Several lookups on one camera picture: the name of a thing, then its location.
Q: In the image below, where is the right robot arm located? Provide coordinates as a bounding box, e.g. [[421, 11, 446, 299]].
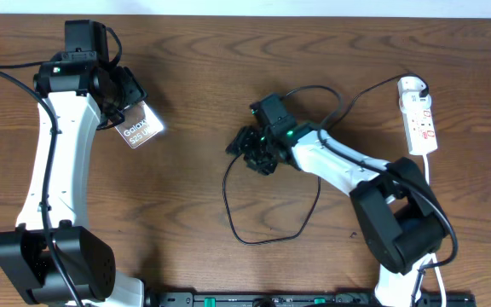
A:
[[225, 94, 455, 306]]

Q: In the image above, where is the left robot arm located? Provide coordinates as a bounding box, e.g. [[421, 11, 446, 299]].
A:
[[0, 20, 162, 306]]

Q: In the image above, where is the white USB charger adapter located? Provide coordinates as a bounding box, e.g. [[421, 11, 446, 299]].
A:
[[399, 91, 432, 113]]

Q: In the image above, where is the white power strip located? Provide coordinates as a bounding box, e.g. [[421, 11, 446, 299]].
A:
[[397, 76, 438, 156]]

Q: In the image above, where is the black charger cable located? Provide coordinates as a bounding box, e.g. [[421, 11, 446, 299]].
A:
[[222, 72, 430, 246]]

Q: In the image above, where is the white power strip cord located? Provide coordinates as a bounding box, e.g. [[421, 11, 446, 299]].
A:
[[422, 153, 448, 307]]

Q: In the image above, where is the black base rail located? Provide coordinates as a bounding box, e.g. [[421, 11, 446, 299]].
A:
[[143, 287, 477, 307]]

